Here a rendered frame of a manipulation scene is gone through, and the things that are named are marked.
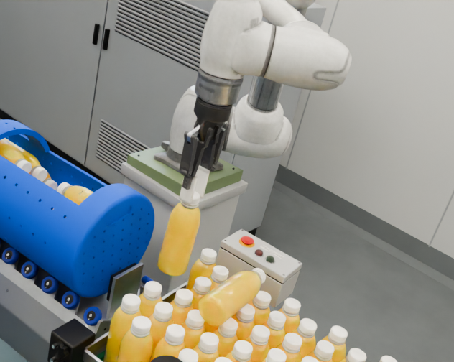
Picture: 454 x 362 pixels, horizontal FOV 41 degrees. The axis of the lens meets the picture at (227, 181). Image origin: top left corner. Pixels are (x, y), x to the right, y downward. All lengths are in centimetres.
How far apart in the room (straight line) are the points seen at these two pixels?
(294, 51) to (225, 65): 13
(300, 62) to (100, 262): 68
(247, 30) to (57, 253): 67
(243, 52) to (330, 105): 309
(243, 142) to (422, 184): 222
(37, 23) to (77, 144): 80
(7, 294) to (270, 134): 92
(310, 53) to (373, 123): 295
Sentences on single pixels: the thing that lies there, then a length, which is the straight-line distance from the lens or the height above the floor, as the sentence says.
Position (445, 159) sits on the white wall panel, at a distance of 397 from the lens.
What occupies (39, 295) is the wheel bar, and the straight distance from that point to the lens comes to 161.
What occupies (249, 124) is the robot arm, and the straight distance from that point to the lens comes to 195.
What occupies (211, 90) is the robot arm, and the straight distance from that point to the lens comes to 119.
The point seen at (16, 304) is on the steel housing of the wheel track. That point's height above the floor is 86.
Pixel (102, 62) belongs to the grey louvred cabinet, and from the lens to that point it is 372.
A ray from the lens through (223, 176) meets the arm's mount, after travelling 207.
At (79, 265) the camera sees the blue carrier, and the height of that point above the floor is 109.
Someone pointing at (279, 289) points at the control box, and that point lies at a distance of 157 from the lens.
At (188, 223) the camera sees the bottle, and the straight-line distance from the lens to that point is 133.
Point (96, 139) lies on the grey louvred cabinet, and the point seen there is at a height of 32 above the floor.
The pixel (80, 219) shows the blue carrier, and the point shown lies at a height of 119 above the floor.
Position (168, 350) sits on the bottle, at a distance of 130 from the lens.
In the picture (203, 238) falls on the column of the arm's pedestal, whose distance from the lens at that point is 214.
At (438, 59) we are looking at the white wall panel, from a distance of 390.
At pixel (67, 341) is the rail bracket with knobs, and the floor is 100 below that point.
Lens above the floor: 195
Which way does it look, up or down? 26 degrees down
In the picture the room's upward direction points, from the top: 15 degrees clockwise
